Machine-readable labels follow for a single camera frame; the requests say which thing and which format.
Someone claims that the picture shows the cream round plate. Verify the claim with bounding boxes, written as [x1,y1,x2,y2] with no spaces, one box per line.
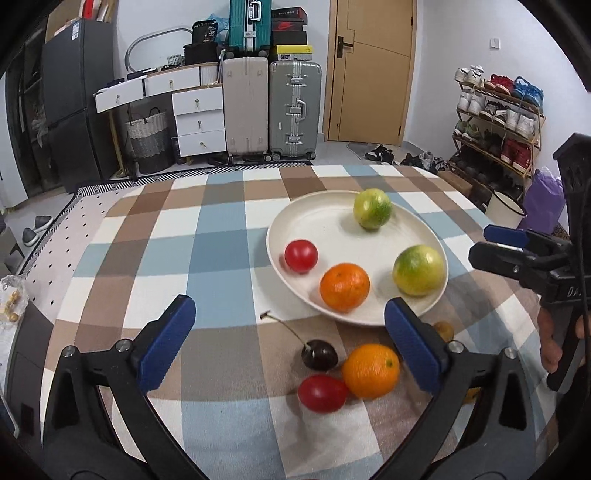
[266,190,449,327]

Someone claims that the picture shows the grey slippers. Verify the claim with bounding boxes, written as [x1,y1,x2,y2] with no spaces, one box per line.
[22,215,53,247]

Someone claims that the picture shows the black refrigerator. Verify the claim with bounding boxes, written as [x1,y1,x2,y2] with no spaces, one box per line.
[41,19,119,193]

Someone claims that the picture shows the white bucket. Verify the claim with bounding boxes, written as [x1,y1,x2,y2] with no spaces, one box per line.
[486,191,526,228]

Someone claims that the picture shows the shoe rack with shoes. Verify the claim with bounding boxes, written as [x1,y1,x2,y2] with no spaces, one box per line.
[452,65,546,184]

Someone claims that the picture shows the stacked shoe boxes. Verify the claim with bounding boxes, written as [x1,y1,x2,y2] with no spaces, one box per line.
[271,6,312,61]

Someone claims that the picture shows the checkered tablecloth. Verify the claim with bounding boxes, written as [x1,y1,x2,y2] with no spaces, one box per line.
[36,165,557,479]

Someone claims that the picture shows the white drawer desk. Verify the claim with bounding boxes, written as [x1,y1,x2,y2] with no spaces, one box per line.
[94,62,226,157]

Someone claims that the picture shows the purple plastic bag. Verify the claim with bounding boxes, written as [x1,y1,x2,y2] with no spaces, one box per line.
[519,167,565,234]

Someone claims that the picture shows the beige suitcase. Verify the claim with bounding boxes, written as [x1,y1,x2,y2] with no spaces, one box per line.
[222,57,269,156]

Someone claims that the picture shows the silver suitcase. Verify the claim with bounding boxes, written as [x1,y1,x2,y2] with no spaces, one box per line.
[269,60,322,160]

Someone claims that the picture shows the woven laundry basket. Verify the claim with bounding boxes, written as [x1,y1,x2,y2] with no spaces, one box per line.
[126,107,174,175]

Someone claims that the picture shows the orange mandarin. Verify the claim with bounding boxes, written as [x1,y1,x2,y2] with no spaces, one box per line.
[318,263,370,313]
[341,344,401,400]

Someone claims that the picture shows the black box on desk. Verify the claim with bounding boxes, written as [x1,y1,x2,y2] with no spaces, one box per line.
[183,20,218,65]

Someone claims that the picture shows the brown longan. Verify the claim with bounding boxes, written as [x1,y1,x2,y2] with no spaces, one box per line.
[433,321,455,343]

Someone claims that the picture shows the dark glass wardrobe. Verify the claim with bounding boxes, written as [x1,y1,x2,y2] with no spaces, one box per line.
[5,23,59,198]

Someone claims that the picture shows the teal suitcase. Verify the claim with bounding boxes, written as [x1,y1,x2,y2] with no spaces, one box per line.
[228,0,271,56]

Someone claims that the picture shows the red cherry tomato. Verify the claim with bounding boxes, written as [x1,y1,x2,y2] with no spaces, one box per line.
[297,374,349,414]
[283,239,318,274]

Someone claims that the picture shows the shoes on floor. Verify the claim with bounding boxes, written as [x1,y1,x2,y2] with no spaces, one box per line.
[361,143,452,174]

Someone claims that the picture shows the dark cherry with stem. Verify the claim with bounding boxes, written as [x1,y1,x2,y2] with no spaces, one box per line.
[259,311,339,373]

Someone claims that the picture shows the wooden door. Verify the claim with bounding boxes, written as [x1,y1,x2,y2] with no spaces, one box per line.
[322,0,417,146]

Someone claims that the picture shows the person's right hand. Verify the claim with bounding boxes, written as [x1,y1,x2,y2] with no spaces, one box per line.
[537,307,563,374]

